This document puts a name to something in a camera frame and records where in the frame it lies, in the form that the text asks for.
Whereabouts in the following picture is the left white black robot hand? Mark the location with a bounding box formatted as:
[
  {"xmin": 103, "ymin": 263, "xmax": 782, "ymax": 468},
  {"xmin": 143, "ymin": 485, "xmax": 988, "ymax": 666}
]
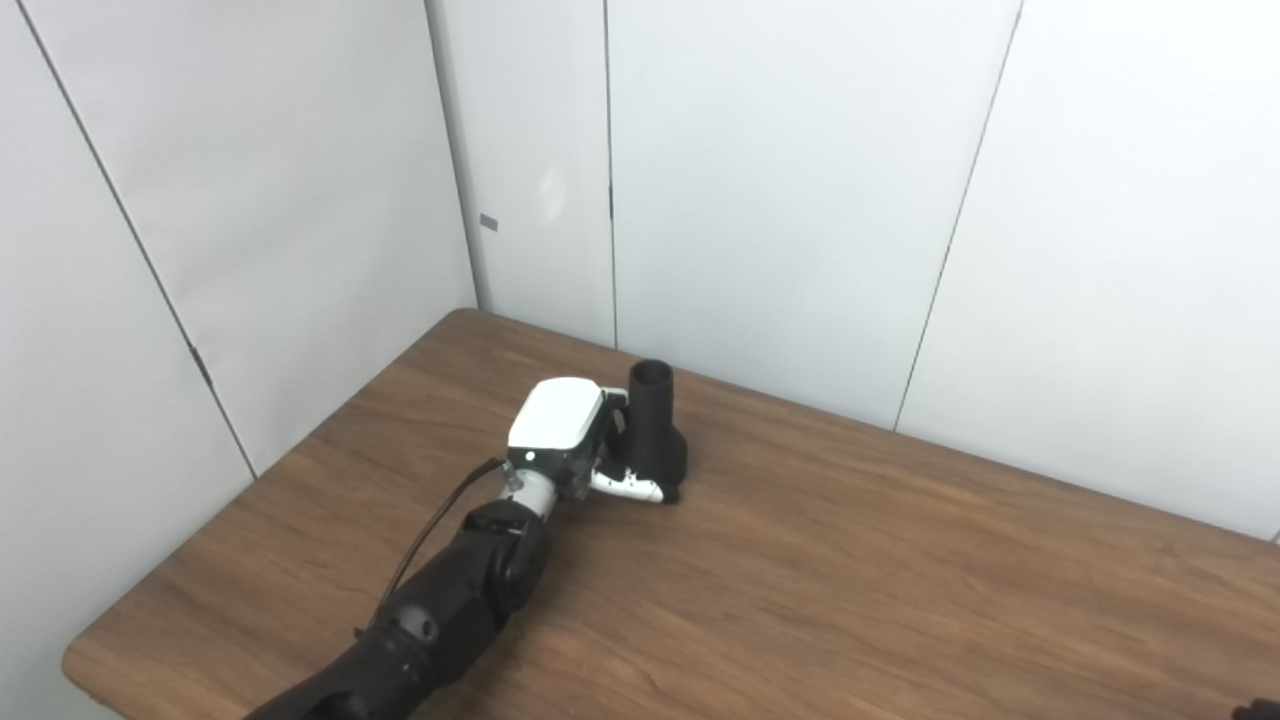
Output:
[{"xmin": 506, "ymin": 377, "xmax": 666, "ymax": 504}]

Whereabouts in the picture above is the black funnel-shaped nozzle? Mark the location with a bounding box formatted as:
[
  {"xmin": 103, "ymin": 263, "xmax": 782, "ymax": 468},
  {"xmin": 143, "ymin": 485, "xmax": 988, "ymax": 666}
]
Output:
[{"xmin": 612, "ymin": 359, "xmax": 689, "ymax": 504}]

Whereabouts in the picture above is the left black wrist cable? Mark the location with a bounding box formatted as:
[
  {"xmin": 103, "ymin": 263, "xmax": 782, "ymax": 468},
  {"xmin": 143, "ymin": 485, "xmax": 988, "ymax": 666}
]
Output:
[{"xmin": 355, "ymin": 458, "xmax": 513, "ymax": 637}]

